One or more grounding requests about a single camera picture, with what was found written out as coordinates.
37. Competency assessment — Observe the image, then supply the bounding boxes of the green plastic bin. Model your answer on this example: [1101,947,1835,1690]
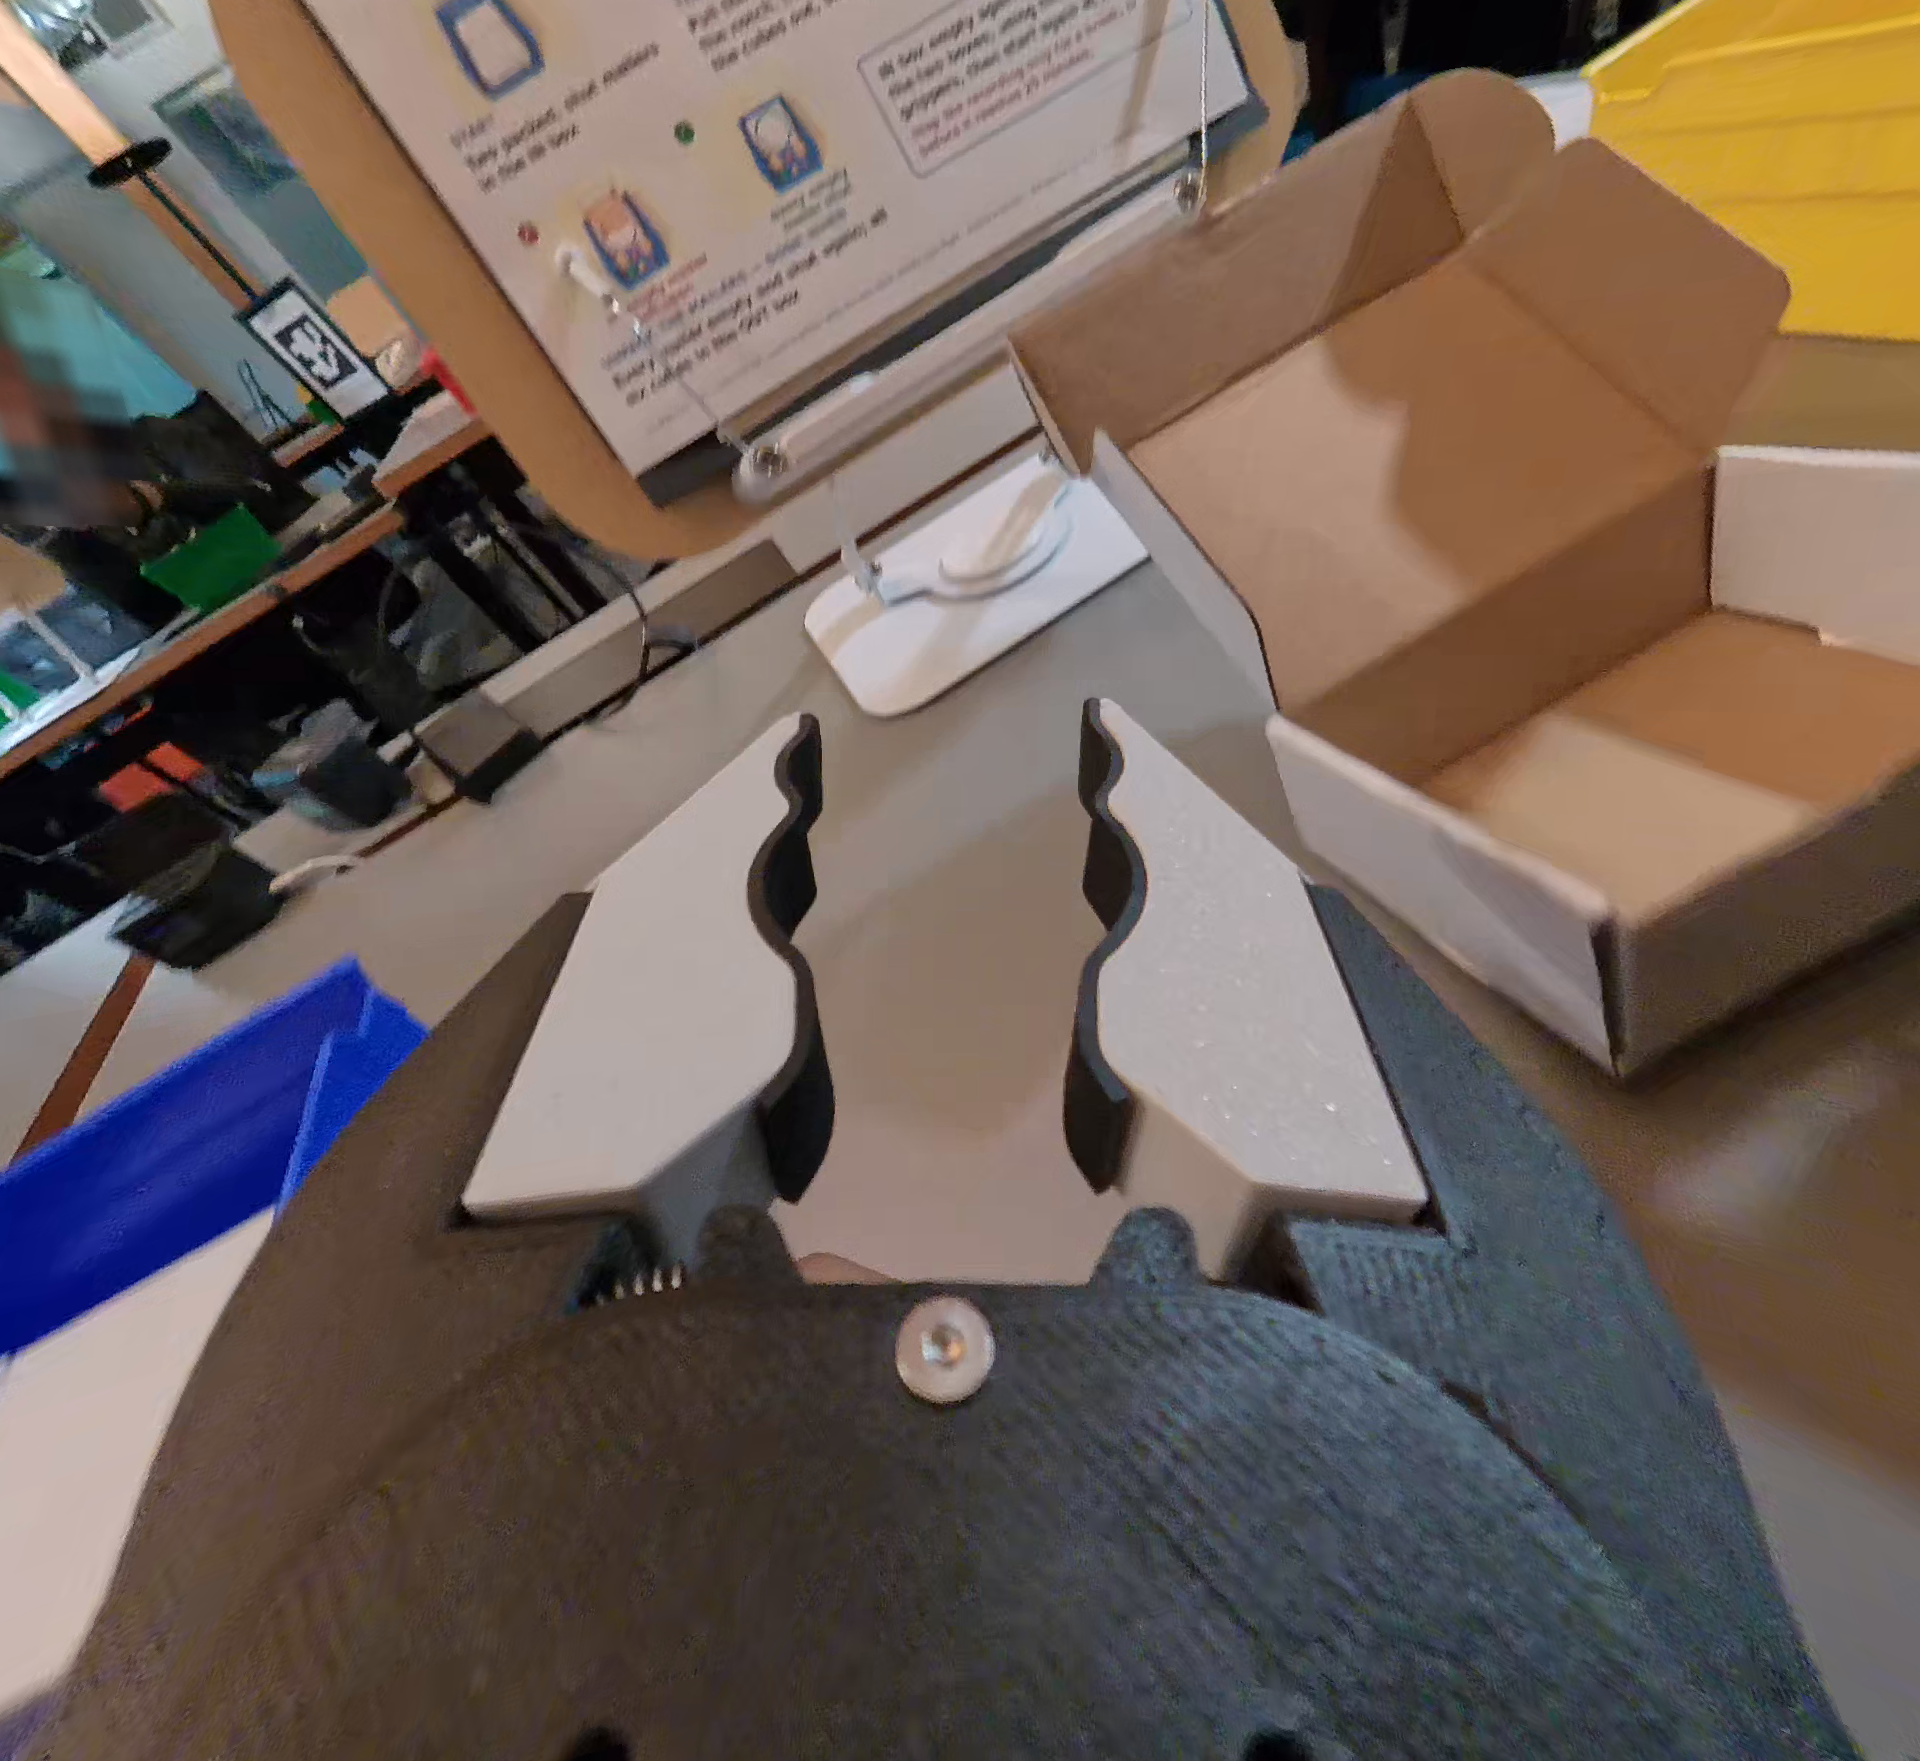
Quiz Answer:
[142,509,285,611]

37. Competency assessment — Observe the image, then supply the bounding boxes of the grey desk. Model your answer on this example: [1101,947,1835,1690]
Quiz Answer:
[0,337,1920,1761]

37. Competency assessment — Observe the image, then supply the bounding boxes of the white document stand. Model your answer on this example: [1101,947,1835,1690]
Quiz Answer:
[206,0,1308,721]

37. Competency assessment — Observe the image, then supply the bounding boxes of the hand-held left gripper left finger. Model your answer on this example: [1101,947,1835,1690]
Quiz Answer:
[461,715,839,1231]

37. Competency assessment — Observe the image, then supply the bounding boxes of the blue plastic bin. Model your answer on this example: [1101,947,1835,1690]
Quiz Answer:
[0,959,435,1359]

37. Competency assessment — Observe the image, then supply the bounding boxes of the wooden top work table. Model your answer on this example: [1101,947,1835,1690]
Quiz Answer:
[0,419,498,772]

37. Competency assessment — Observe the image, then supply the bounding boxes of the printed instruction sheet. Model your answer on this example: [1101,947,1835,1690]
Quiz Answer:
[194,0,1254,472]

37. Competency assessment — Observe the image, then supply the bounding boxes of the white cardboard mailer box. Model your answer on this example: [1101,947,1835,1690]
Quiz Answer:
[1008,68,1920,1080]

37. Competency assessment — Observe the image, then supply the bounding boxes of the marker sign on stand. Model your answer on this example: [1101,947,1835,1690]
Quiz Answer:
[237,278,396,420]

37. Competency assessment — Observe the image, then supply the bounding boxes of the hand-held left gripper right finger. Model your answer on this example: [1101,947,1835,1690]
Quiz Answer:
[1062,699,1433,1284]

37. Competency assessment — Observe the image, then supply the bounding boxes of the yellow plastic bin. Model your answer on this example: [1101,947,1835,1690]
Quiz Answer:
[1583,0,1920,340]

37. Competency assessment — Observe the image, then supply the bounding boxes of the black round floor stand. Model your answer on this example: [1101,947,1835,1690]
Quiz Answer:
[87,139,264,311]

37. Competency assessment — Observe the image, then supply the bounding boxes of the dark desk cable hatch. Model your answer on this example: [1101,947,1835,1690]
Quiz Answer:
[481,539,800,743]

